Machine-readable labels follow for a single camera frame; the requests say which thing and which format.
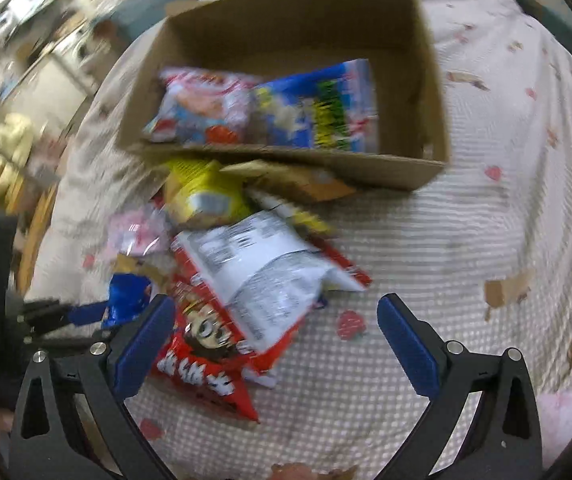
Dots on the pink transparent pouch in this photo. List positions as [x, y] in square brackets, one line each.
[135, 230]

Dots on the beige checked wafer packet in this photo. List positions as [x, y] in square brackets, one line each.
[296, 180]

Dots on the brown cardboard box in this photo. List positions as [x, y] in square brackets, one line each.
[316, 25]

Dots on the white-backed snack packet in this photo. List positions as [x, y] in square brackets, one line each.
[266, 270]

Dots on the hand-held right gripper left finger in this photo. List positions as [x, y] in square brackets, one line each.
[140, 345]

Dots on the pink white snack packet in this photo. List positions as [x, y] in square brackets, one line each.
[200, 105]

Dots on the yellow plush blanket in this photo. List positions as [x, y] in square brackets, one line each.
[10, 135]

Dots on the red cartoon snack packet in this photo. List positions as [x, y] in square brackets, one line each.
[200, 360]

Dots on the small blue snack packet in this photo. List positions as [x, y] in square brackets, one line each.
[125, 300]

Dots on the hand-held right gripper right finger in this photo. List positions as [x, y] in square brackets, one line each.
[406, 345]

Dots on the white yellow snack packet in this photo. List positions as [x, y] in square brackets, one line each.
[291, 212]

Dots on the teal mattress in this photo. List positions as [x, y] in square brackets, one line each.
[150, 10]

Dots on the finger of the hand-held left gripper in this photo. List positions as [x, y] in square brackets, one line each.
[65, 340]
[85, 312]

